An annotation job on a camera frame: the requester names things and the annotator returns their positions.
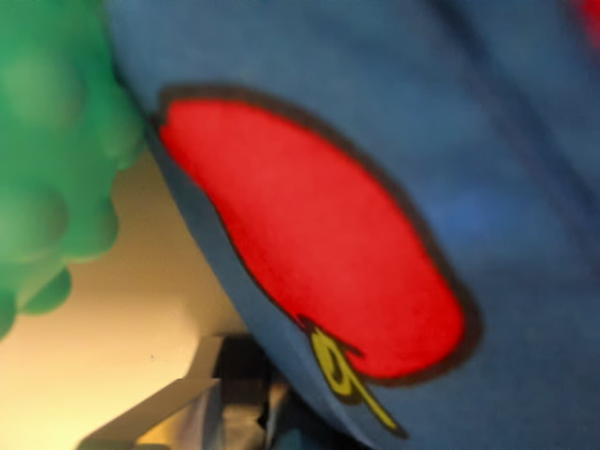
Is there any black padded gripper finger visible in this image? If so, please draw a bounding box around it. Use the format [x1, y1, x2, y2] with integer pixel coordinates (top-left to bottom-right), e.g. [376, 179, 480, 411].
[76, 330, 284, 450]

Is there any teal knobby rubber ball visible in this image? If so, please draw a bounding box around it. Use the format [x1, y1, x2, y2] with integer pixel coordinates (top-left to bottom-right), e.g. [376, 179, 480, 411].
[0, 0, 147, 344]

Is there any number two apple cloth cube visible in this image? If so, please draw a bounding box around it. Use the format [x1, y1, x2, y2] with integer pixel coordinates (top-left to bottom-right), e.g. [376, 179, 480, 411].
[100, 0, 600, 450]

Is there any grey plastic bin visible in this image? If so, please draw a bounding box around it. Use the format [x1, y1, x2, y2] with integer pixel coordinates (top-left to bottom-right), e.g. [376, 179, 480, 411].
[0, 148, 252, 450]

